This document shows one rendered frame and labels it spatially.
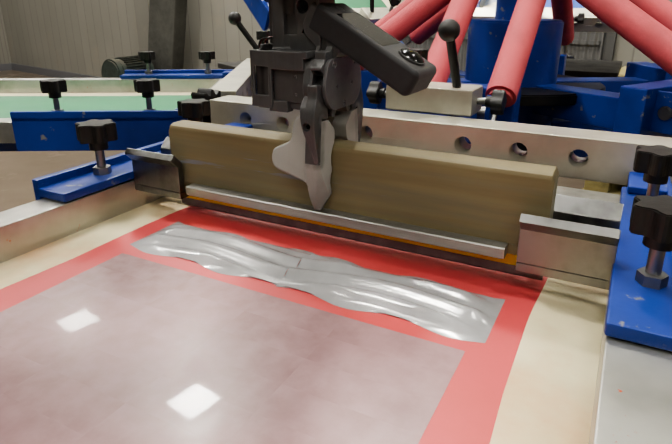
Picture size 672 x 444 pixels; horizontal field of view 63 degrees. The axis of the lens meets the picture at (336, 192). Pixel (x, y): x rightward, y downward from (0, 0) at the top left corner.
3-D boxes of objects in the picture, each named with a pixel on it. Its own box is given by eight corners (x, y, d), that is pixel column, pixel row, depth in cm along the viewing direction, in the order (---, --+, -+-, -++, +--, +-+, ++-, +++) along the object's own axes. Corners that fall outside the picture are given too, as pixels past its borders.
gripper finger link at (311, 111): (319, 160, 53) (325, 69, 52) (335, 162, 53) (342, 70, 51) (293, 164, 49) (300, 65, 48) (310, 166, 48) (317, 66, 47)
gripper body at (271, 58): (293, 101, 59) (290, -20, 55) (366, 108, 55) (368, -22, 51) (250, 113, 52) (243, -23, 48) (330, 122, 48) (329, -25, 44)
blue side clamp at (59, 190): (72, 248, 58) (62, 186, 56) (42, 239, 61) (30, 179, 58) (244, 174, 83) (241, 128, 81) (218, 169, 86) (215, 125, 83)
